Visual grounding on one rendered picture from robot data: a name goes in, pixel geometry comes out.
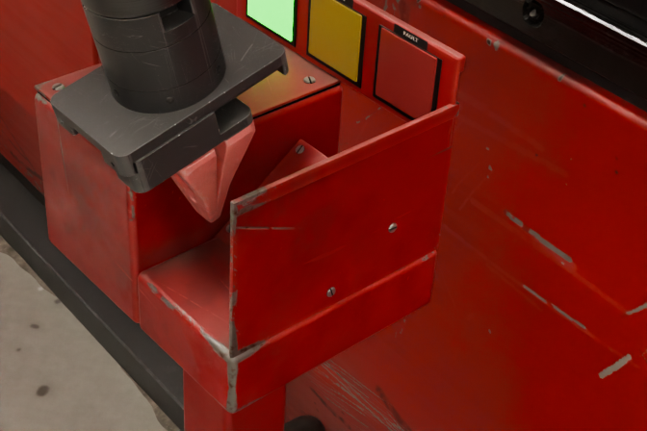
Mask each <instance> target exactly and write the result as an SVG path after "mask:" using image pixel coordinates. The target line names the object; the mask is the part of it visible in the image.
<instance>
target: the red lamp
mask: <svg viewBox="0 0 647 431"><path fill-rule="evenodd" d="M436 67H437V58H435V57H433V56H431V55H430V54H429V53H427V52H425V51H424V50H422V49H420V48H418V47H417V46H415V45H413V44H411V43H410V42H408V41H406V40H404V39H403V38H400V37H398V36H397V35H395V34H393V33H391V32H390V31H388V30H386V29H384V28H381V34H380V45H379V55H378V66H377V76H376V87H375V94H376V95H377V96H379V97H380V98H382V99H384V100H385V101H387V102H388V103H390V104H392V105H393V106H395V107H396V108H398V109H400V110H401V111H403V112H404V113H406V114H408V115H410V116H411V117H413V118H415V119H416V118H419V117H421V116H423V115H425V114H429V113H431V107H432V98H433V91H434V83H435V75H436Z"/></svg>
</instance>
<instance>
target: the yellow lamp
mask: <svg viewBox="0 0 647 431"><path fill-rule="evenodd" d="M361 27H362V15H361V14H359V13H357V12H355V11H353V10H352V9H350V8H348V7H346V6H345V5H343V4H341V3H339V2H338V1H336V0H311V11H310V29H309V47H308V52H309V53H310V54H311V55H313V56H315V57H316V58H318V59H319V60H321V61H323V62H324V63H326V64H328V65H330V66H331V67H333V68H334V69H336V70H338V71H339V72H341V73H342V74H344V75H346V76H347V77H349V78H350V79H352V80H353V81H354V82H357V76H358V64H359V52H360V39H361Z"/></svg>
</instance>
